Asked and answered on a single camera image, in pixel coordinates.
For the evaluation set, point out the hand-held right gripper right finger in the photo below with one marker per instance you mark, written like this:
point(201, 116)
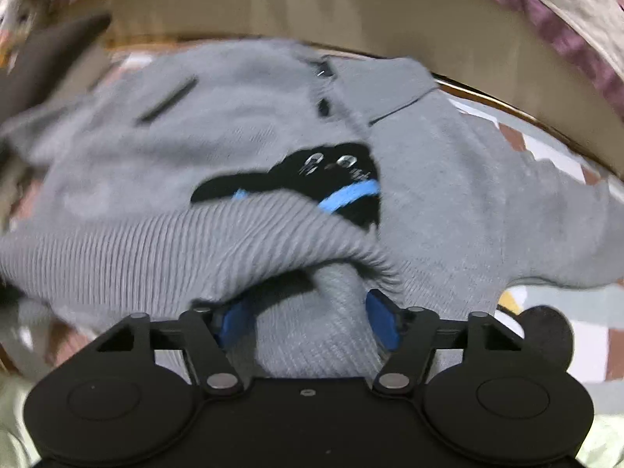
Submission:
point(382, 321)

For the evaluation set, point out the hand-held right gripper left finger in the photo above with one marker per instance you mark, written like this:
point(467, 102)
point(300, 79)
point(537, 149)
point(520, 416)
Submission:
point(234, 324)

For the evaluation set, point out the grey knit sweater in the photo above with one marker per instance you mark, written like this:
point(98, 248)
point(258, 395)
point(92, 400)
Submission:
point(243, 156)

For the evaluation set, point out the dark cloth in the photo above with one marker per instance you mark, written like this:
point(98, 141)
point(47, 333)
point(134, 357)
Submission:
point(546, 331)

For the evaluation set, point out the light green cloth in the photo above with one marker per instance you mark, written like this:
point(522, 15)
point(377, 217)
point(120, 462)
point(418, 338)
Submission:
point(607, 441)

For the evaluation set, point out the dark folded garment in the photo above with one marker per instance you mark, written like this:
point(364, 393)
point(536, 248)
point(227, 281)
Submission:
point(53, 58)

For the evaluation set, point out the floral quilted bedspread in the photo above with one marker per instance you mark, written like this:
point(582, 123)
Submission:
point(560, 24)

